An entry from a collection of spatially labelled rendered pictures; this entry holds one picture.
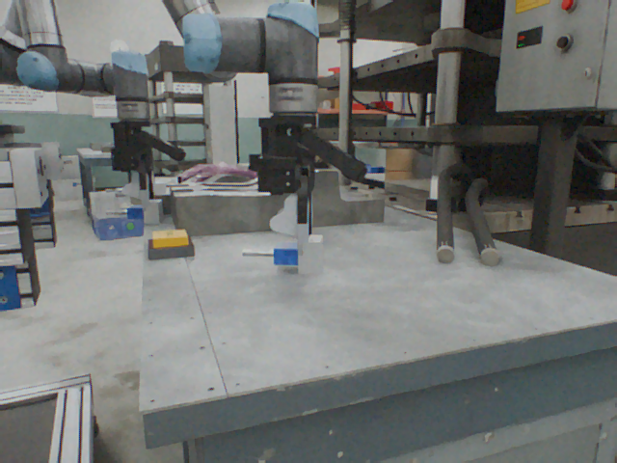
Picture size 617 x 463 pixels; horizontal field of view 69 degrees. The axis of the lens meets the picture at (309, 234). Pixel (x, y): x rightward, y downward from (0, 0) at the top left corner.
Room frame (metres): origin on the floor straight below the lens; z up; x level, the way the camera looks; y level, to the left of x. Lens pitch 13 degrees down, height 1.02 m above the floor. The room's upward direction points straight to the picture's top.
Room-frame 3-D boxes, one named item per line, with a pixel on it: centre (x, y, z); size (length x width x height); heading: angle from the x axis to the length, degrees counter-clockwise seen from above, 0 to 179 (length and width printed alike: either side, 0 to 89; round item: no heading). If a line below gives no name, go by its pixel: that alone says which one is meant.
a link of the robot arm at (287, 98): (0.70, 0.03, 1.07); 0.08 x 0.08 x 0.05
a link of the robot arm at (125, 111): (1.09, 0.42, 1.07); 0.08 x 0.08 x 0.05
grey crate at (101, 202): (4.48, 1.87, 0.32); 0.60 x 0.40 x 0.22; 124
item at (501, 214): (2.00, -0.54, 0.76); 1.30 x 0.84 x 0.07; 20
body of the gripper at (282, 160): (0.70, 0.03, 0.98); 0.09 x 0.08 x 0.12; 85
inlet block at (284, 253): (0.71, 0.05, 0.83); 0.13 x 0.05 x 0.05; 85
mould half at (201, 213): (1.14, 0.09, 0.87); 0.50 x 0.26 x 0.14; 110
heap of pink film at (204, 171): (1.44, 0.29, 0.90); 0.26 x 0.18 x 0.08; 127
